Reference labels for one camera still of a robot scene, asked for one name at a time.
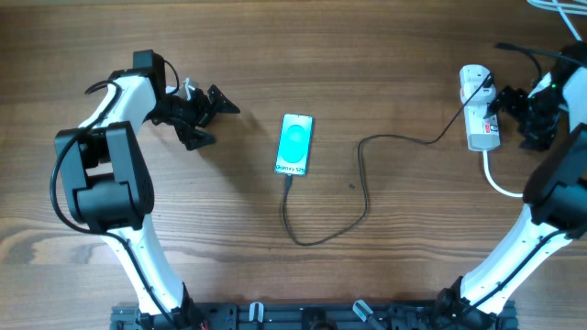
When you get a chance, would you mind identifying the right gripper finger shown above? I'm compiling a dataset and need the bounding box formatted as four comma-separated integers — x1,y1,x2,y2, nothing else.
483,87,516,119
519,126,556,151

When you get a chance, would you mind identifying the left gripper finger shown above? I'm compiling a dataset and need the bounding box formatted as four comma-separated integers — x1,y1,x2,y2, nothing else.
207,84,240,114
174,124,216,150

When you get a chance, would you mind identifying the black USB charging cable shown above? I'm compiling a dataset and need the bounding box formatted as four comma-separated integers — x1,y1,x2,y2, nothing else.
281,72,495,248

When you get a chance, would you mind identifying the smartphone with cyan screen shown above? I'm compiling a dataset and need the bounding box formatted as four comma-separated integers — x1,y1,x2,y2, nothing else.
274,114,314,176

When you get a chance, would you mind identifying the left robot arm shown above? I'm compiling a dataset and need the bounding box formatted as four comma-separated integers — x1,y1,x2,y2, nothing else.
50,49,239,329

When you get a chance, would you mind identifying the white charger plug adapter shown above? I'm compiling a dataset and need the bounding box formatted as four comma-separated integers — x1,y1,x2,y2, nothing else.
460,82,496,105

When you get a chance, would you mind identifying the white power strip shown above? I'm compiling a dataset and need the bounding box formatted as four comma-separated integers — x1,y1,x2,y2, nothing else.
460,64,500,151

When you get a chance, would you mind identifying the white cables top corner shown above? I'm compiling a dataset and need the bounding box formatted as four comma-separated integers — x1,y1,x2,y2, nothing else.
526,0,587,17

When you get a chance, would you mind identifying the white power strip cord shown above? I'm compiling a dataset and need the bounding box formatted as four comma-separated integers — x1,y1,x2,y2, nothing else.
482,0,583,199

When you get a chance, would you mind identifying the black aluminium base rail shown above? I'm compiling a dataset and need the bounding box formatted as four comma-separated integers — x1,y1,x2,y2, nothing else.
109,300,519,330

